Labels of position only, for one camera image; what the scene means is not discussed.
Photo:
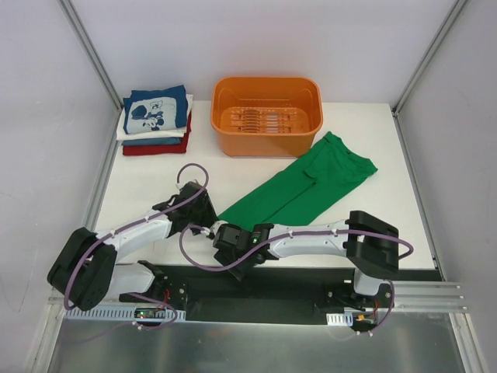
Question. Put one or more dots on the white cable duct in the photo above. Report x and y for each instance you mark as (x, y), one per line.
(122, 313)
(340, 319)

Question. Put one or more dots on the white folded t shirt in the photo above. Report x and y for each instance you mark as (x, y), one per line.
(122, 136)

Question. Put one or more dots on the right aluminium frame post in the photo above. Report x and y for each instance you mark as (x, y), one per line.
(435, 44)

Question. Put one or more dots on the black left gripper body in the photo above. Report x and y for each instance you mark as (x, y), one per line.
(203, 207)

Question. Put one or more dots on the left aluminium frame post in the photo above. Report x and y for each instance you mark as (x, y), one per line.
(91, 53)

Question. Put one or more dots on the orange plastic basket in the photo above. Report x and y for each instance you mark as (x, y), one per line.
(266, 116)

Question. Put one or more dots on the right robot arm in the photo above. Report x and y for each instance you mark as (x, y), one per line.
(369, 243)

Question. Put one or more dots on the right white cable duct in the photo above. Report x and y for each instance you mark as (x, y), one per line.
(340, 319)

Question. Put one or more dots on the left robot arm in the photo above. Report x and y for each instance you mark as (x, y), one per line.
(90, 266)

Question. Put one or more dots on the green t shirt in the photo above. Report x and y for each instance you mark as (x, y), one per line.
(305, 189)

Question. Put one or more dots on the left white cable duct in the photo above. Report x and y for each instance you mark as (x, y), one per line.
(122, 313)

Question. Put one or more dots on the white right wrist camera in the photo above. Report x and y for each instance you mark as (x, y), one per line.
(212, 230)

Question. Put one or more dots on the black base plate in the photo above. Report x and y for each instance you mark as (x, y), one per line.
(290, 313)

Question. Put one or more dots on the aluminium frame post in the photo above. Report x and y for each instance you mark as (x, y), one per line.
(91, 53)
(435, 44)

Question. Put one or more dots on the blue cartoon print t shirt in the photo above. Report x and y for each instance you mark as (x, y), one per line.
(155, 110)

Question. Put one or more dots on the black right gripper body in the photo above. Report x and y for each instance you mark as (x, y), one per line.
(224, 252)

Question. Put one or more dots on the red folded t shirt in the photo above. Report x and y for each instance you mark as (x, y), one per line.
(180, 148)

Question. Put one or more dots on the aluminium cross rail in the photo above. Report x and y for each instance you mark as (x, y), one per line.
(426, 296)

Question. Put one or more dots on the dark blue folded t shirt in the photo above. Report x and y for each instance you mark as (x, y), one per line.
(153, 141)

